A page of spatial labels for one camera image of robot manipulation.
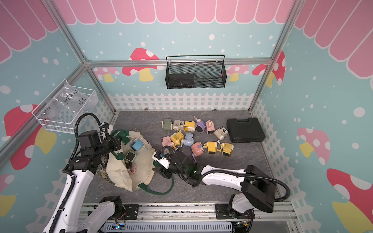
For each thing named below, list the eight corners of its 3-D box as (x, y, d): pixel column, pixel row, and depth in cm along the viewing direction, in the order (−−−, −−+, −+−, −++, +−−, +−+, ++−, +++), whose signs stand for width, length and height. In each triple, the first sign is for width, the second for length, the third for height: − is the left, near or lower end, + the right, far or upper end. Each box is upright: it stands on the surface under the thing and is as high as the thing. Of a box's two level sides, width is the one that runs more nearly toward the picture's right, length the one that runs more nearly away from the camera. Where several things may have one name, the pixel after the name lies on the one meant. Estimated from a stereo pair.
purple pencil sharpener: (197, 134, 108) (197, 128, 103) (194, 122, 116) (194, 116, 110) (205, 133, 109) (206, 127, 103) (202, 121, 116) (203, 115, 111)
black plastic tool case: (230, 144, 102) (232, 139, 98) (225, 122, 115) (227, 117, 110) (263, 144, 102) (266, 139, 97) (255, 122, 115) (258, 117, 110)
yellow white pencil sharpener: (203, 154, 97) (203, 151, 94) (202, 144, 102) (203, 141, 99) (217, 154, 97) (218, 151, 94) (216, 144, 102) (216, 141, 99)
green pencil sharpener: (160, 131, 109) (159, 126, 105) (161, 123, 114) (160, 118, 110) (172, 131, 109) (171, 126, 105) (173, 123, 114) (172, 118, 110)
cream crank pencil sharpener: (210, 138, 105) (210, 135, 102) (219, 127, 111) (219, 124, 108) (219, 144, 101) (220, 141, 98) (228, 133, 107) (229, 130, 104)
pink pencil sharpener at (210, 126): (206, 134, 107) (207, 128, 101) (205, 126, 112) (206, 120, 106) (213, 134, 107) (215, 128, 101) (212, 126, 112) (214, 120, 106)
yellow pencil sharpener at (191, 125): (184, 131, 109) (184, 128, 106) (184, 124, 113) (184, 121, 110) (195, 131, 109) (195, 128, 106) (195, 124, 113) (195, 121, 110)
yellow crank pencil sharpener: (167, 142, 102) (166, 140, 99) (178, 132, 107) (178, 130, 105) (174, 148, 99) (174, 146, 96) (186, 138, 104) (186, 136, 102)
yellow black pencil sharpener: (213, 150, 98) (214, 148, 95) (217, 141, 103) (218, 138, 100) (230, 157, 95) (231, 155, 92) (234, 148, 99) (235, 145, 97)
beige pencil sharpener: (173, 131, 109) (172, 128, 105) (174, 123, 114) (173, 119, 110) (183, 131, 109) (183, 128, 105) (184, 123, 114) (184, 119, 110)
